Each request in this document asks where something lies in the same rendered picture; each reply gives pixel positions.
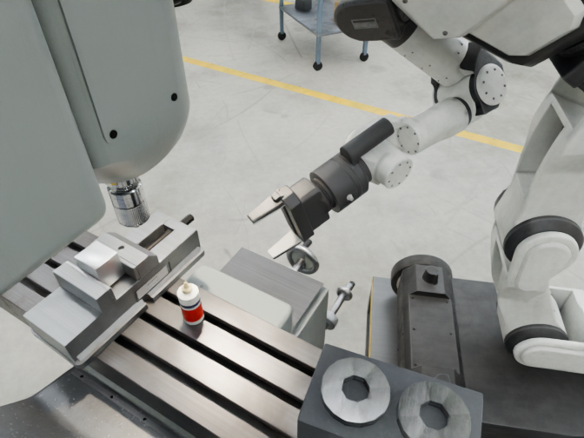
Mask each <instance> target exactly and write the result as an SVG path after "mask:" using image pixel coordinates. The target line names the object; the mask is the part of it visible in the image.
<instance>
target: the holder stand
mask: <svg viewBox="0 0 584 438"><path fill-rule="evenodd" d="M482 407H483V394H482V393H480V392H477V391H474V390H471V389H468V388H464V387H461V386H458V385H455V384H452V383H449V382H445V381H442V380H439V379H436V378H433V377H430V376H427V375H423V374H420V373H417V372H415V371H411V370H408V369H405V368H401V367H398V366H395V365H393V364H389V363H386V362H382V361H379V360H376V359H374V358H371V357H367V356H365V355H360V354H357V353H355V352H352V351H348V350H346V349H343V348H338V347H336V346H333V345H330V344H327V343H325V344H324V346H323V348H322V352H321V354H320V357H319V360H318V363H317V365H316V367H315V372H314V374H313V376H312V379H311V382H310V384H309V388H308V391H307V394H306V396H305V398H304V401H303V404H302V408H301V410H300V413H299V415H298V418H297V438H481V422H482Z"/></svg>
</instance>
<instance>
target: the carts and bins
mask: <svg viewBox="0 0 584 438"><path fill-rule="evenodd" d="M339 2H340V1H338V0H337V1H336V2H335V3H332V2H330V1H329V0H315V1H312V0H295V3H292V4H285V5H283V0H279V15H280V32H279V33H278V35H277V36H278V38H279V39H280V40H284V39H285V37H286V33H285V32H284V26H283V12H285V13H286V14H288V15H289V16H290V17H292V18H293V19H295V20H296V21H297V22H298V23H299V24H301V25H302V26H303V27H305V28H306V29H307V30H309V31H310V32H312V33H313V34H314V35H316V52H315V62H314V64H313V68H314V70H316V71H319V70H321V69H322V63H321V43H322V37H324V36H329V35H334V34H339V33H342V32H341V31H340V30H339V28H338V27H337V25H336V24H335V19H334V14H335V8H336V6H337V4H338V3H339ZM367 50H368V41H367V42H363V46H362V53H361V54H360V60H362V61H363V62H365V61H367V60H368V53H367Z"/></svg>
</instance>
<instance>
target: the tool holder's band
mask: <svg viewBox="0 0 584 438"><path fill-rule="evenodd" d="M142 189H143V185H142V181H141V179H140V178H138V179H137V180H136V181H135V182H134V183H133V184H131V185H130V186H129V187H128V188H126V189H119V188H111V187H109V186H107V190H108V193H109V196H110V197H111V198H113V199H116V200H127V199H130V198H133V197H135V196H137V195H138V194H139V193H140V192H141V191H142Z"/></svg>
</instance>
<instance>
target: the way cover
mask: <svg viewBox="0 0 584 438"><path fill-rule="evenodd" d="M72 371H73V372H72ZM71 372H72V373H71ZM68 374H70V375H68ZM74 374H75V375H76V376H75V375H74ZM83 378H84V379H83ZM85 378H87V379H88V380H91V381H88V380H86V379H85ZM68 379H69V380H68ZM67 380H68V381H67ZM56 384H57V385H56ZM66 385H67V386H66ZM85 385H86V386H85ZM84 386H85V387H84ZM74 388H75V389H74ZM86 388H87V389H86ZM93 389H94V390H93ZM107 389H108V390H107ZM88 390H89V391H88ZM61 391H63V392H61ZM89 392H90V393H89ZM56 393H57V394H56ZM88 393H89V394H88ZM40 395H41V396H40ZM117 395H118V396H117ZM39 396H40V397H39ZM70 396H71V397H70ZM93 396H95V397H93ZM113 396H114V397H113ZM68 398H69V399H68ZM73 398H74V399H75V400H73ZM55 399H56V400H55ZM90 399H92V400H90ZM47 403H48V404H47ZM72 403H73V404H72ZM84 403H86V404H84ZM92 403H93V405H92ZM23 404H24V405H23ZM30 406H32V407H30ZM55 406H56V407H55ZM19 407H20V408H19ZM67 407H68V408H67ZM71 407H72V408H71ZM88 407H91V408H88ZM12 408H13V409H12ZM56 408H57V409H56ZM122 408H123V410H121V409H122ZM40 409H41V410H42V411H41V410H40ZM91 409H93V410H91ZM102 410H103V411H102ZM128 410H129V411H128ZM59 411H60V412H59ZM140 411H142V413H141V412H140ZM15 414H16V415H15ZM43 414H44V416H43ZM2 415H3V416H2ZM64 415H66V416H64ZM116 415H117V416H116ZM124 416H125V417H124ZM133 416H135V417H134V419H133V420H131V419H132V418H133ZM95 417H96V418H97V419H95ZM47 418H49V419H47ZM74 418H76V419H74ZM81 418H82V419H81ZM105 418H107V419H105ZM128 418H129V420H128ZM88 419H89V420H88ZM140 419H141V421H140ZM145 420H146V421H145ZM44 421H45V422H44ZM102 421H103V422H102ZM118 421H119V422H118ZM114 422H115V423H114ZM11 423H12V424H11ZM121 423H122V425H120V424H121ZM144 424H145V425H146V424H147V425H149V426H147V425H146V426H145V427H144V426H143V425H144ZM37 425H38V426H39V427H37ZM112 425H113V426H114V427H113V426H112ZM119 425H120V426H119ZM154 425H155V426H154ZM158 426H160V427H158ZM86 427H87V428H86ZM121 427H123V428H121ZM45 428H46V429H45ZM77 428H78V430H77V431H76V429H77ZM11 429H12V430H11ZM98 429H100V430H98ZM60 430H61V431H60ZM68 430H69V431H68ZM158 432H159V433H158ZM25 433H27V434H25ZM52 433H54V434H52ZM128 433H129V435H128ZM135 433H136V435H135ZM12 434H13V435H12ZM22 435H23V436H22ZM73 435H74V436H73ZM149 435H150V436H149ZM15 436H16V437H15ZM21 436H22V437H21ZM108 436H109V437H108ZM164 436H166V437H165V438H182V437H181V436H180V435H179V434H177V433H176V432H174V431H173V430H171V429H170V428H168V427H166V426H165V425H163V424H162V423H160V422H159V421H158V420H156V419H155V418H153V417H152V416H150V415H148V414H147V413H145V412H144V411H143V410H141V409H140V408H139V407H137V406H136V405H134V404H133V403H131V402H130V401H128V400H126V399H125V398H123V397H122V396H120V395H119V394H118V393H116V392H115V391H113V390H112V389H110V388H109V387H107V386H106V385H104V384H103V383H101V382H100V381H98V380H97V379H96V378H94V377H93V376H91V375H89V374H88V373H86V372H85V371H83V370H82V371H81V369H78V368H76V367H75V366H73V367H72V368H70V369H69V370H67V371H66V372H65V373H63V374H62V375H60V376H59V377H57V378H56V379H55V380H54V381H53V382H51V383H50V384H48V385H47V386H45V387H44V388H42V389H41V390H40V391H38V392H37V393H35V394H34V395H33V396H31V397H29V398H26V399H23V400H21V401H15V402H12V403H9V404H6V405H3V406H0V438H24V437H26V438H38V437H39V438H69V437H70V438H77V437H78V438H80V437H82V438H104V437H105V438H157V437H158V438H163V437H164Z"/></svg>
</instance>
